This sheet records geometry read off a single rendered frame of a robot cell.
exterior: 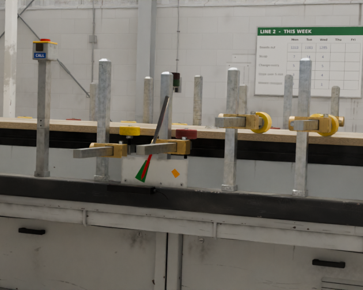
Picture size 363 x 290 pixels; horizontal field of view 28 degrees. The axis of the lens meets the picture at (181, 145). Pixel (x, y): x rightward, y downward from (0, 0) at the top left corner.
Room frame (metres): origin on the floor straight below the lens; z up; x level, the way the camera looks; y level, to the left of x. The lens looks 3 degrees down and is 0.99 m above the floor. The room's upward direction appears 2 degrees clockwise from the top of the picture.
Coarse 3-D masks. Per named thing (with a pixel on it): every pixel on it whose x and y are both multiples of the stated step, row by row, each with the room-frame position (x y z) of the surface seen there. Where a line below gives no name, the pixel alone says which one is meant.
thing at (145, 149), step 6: (150, 144) 2.39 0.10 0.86; (156, 144) 2.40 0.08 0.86; (162, 144) 2.45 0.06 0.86; (168, 144) 2.50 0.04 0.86; (174, 144) 2.55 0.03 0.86; (138, 150) 2.31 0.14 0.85; (144, 150) 2.31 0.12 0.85; (150, 150) 2.35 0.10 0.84; (156, 150) 2.40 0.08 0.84; (162, 150) 2.45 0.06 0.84; (168, 150) 2.50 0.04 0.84; (174, 150) 2.55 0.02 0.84
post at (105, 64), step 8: (104, 64) 2.68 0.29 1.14; (104, 72) 2.68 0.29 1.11; (104, 80) 2.68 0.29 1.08; (104, 88) 2.68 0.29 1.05; (104, 96) 2.68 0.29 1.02; (104, 104) 2.68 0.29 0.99; (104, 112) 2.68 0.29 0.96; (104, 120) 2.68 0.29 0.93; (104, 128) 2.68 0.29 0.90; (104, 136) 2.68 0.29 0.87; (96, 160) 2.69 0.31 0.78; (104, 160) 2.68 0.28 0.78; (96, 168) 2.69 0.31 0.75; (104, 168) 2.68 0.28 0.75
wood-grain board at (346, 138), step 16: (16, 128) 3.06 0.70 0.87; (32, 128) 3.03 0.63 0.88; (64, 128) 2.97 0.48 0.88; (80, 128) 2.95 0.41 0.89; (96, 128) 2.92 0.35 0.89; (112, 128) 2.89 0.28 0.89; (144, 128) 2.84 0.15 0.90; (176, 128) 2.94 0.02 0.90; (192, 128) 3.02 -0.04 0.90; (208, 128) 3.10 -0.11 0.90; (224, 128) 3.18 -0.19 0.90; (336, 144) 2.58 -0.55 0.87; (352, 144) 2.56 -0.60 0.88
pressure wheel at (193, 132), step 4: (184, 128) 2.70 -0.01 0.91; (176, 132) 2.68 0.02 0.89; (180, 132) 2.67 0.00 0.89; (184, 132) 2.66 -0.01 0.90; (188, 132) 2.66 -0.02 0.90; (192, 132) 2.67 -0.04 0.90; (196, 132) 2.69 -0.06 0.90; (176, 136) 2.68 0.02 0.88; (180, 136) 2.67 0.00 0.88; (184, 136) 2.66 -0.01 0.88; (188, 136) 2.66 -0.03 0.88; (192, 136) 2.67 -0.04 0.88; (196, 136) 2.69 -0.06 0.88; (184, 156) 2.69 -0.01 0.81
